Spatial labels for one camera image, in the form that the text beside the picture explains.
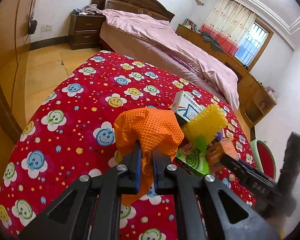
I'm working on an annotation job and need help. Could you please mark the orange mesh foam wrap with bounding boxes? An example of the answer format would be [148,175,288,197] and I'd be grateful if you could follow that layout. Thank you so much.
[114,107,184,206]

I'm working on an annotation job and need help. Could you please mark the red bin with green rim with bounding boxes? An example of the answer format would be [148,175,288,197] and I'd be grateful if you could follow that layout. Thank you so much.
[250,139,276,180]

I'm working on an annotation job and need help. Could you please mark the green spiral mosquito coil box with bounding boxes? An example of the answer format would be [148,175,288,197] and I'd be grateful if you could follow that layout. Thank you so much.
[175,136,210,177]

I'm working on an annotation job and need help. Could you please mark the orange brown small box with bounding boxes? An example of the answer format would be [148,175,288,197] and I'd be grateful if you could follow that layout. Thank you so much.
[205,138,239,173]

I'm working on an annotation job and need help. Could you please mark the purple crumpled wrapper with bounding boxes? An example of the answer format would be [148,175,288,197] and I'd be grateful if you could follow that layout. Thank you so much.
[216,129,224,141]

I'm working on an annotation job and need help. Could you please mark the red smiley flower blanket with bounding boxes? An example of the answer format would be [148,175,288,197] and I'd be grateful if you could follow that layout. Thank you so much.
[0,50,255,237]

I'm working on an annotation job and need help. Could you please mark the long wooden desk cabinet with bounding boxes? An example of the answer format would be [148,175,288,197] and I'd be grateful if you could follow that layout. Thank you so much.
[175,24,276,128]

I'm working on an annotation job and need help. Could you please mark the pink bag on shelf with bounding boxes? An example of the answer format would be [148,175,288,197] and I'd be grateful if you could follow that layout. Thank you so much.
[266,86,277,101]

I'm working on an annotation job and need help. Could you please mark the white teal carton box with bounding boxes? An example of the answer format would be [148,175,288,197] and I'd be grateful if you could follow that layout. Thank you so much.
[171,90,205,126]

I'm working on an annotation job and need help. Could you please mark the window with grille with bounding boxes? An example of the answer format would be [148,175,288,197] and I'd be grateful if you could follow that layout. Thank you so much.
[235,22,269,66]

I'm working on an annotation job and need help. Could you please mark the dark clothes on desk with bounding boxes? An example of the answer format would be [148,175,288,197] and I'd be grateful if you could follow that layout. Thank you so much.
[200,31,224,53]

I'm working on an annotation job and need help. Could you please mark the floral white red curtain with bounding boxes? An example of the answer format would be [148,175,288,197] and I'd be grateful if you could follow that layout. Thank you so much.
[202,0,256,55]

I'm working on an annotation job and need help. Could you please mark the large bed with pink duvet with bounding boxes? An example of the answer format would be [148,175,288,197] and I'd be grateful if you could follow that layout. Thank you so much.
[101,9,239,110]

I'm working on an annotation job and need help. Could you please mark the dark wood nightstand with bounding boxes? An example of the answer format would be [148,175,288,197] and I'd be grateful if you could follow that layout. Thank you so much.
[68,12,105,50]

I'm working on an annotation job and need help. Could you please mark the picture frames on desk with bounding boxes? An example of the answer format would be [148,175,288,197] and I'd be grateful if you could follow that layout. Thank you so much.
[183,18,197,31]

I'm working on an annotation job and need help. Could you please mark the black bag on wardrobe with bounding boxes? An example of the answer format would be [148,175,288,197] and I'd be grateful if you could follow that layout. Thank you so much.
[27,20,38,35]

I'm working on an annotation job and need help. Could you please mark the clothes pile on nightstand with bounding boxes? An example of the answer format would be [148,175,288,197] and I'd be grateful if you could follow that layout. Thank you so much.
[71,4,102,16]

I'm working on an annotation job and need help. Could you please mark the dark wood headboard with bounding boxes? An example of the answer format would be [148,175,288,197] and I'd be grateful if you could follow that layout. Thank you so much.
[91,0,175,22]

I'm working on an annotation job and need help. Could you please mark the wooden wardrobe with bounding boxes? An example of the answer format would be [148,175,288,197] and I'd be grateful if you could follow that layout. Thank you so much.
[0,0,35,142]

